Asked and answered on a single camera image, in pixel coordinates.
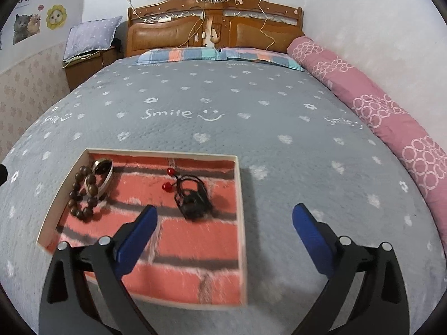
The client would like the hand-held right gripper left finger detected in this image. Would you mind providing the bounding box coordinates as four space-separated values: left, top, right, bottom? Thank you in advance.
38 204 158 335

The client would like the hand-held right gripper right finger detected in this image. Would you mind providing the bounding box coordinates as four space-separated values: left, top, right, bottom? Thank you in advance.
292 203 409 335

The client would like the beige tray with brick lining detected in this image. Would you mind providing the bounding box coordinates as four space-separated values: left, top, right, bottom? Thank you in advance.
36 148 248 311

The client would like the black leather cord bracelet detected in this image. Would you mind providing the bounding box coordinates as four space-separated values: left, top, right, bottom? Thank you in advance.
175 188 214 221

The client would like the black hair tie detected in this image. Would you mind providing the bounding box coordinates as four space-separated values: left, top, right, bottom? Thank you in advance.
162 168 205 199

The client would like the brown wooden bead bracelet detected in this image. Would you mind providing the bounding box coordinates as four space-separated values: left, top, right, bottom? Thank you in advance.
69 166 103 221

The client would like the grey patterned blanket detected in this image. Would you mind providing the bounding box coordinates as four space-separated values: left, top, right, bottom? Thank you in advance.
0 58 447 335

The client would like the pink rolled quilt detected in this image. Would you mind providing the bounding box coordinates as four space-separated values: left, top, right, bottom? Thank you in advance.
287 37 447 202

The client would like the wooden nightstand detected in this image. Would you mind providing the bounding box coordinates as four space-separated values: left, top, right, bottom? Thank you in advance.
63 47 123 92

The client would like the plaid pillow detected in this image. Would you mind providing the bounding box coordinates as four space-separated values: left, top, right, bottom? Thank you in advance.
134 47 225 64
220 47 305 72

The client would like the purple dotted cushion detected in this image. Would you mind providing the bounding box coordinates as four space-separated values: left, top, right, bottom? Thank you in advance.
63 16 123 62

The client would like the wooden bed headboard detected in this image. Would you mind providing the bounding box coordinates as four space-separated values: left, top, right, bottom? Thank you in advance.
126 0 304 58

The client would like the yellow flower cat sticker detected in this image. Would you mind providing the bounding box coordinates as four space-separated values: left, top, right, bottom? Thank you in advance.
46 4 67 30

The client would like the orange cable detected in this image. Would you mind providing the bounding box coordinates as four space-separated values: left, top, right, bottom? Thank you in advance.
258 0 277 51

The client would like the grey cat wall sticker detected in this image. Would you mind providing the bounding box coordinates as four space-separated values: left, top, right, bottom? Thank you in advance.
13 13 41 45

